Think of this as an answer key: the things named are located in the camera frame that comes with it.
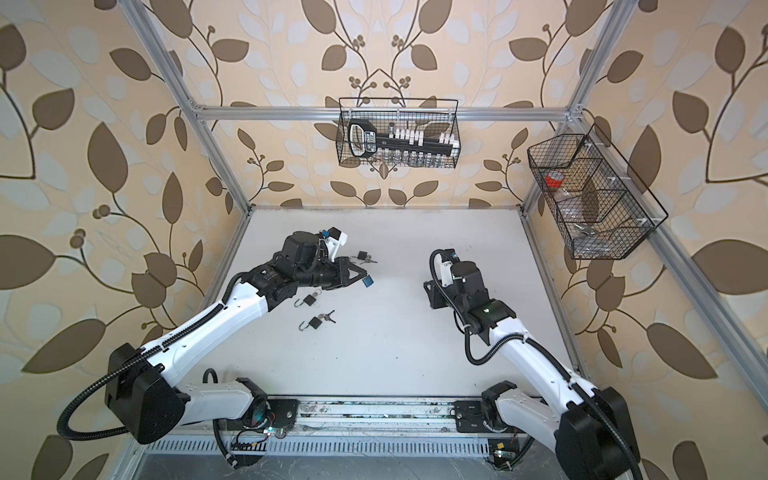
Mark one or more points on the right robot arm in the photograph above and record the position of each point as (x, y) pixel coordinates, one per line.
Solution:
(528, 360)

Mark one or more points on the side wire basket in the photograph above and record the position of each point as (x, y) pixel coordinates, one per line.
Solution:
(596, 184)

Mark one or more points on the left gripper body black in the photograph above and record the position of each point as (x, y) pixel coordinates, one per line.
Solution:
(327, 273)

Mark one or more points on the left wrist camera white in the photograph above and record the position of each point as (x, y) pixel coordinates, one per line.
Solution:
(334, 239)

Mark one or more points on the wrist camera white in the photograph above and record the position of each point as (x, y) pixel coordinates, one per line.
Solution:
(443, 262)
(334, 239)

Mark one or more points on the back wire basket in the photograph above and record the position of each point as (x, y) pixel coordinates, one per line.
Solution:
(432, 114)

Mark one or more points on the red capped item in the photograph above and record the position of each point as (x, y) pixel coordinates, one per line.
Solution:
(554, 180)

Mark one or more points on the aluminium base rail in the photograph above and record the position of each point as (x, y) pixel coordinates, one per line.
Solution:
(440, 427)

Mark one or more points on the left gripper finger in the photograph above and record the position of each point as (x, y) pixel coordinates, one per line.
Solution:
(352, 280)
(354, 270)

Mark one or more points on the clear plastic bag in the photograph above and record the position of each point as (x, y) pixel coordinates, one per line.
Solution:
(609, 238)

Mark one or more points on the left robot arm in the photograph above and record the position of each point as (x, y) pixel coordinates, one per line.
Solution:
(143, 386)

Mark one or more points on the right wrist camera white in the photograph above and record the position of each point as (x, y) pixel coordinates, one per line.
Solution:
(443, 262)

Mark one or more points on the black padlock front keys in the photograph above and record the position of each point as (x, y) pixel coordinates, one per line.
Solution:
(317, 321)

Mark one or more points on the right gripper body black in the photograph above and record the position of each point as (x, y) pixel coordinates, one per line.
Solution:
(438, 299)

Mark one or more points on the black socket set holder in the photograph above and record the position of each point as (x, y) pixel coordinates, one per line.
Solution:
(389, 142)

